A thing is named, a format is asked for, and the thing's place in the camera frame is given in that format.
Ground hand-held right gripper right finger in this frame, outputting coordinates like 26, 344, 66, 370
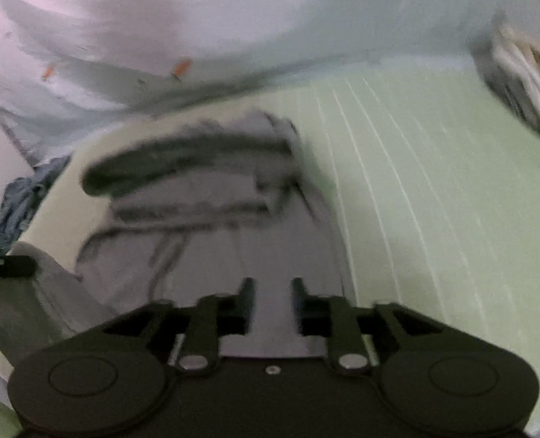
290, 277, 440, 377

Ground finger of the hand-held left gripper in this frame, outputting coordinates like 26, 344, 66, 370
0, 246, 37, 284

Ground carrot print sheet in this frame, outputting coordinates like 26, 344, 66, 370
0, 0, 540, 166

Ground blue jeans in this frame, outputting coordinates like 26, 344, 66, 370
0, 155, 72, 256

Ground grey hoodie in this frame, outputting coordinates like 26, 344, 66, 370
76, 108, 358, 359

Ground stack of folded clothes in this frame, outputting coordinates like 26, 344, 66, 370
473, 9, 540, 149

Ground grey garment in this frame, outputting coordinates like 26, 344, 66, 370
0, 242, 118, 346

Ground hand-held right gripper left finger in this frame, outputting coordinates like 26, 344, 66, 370
101, 277, 256, 377

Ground green checked mat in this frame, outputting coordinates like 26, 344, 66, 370
0, 52, 540, 438

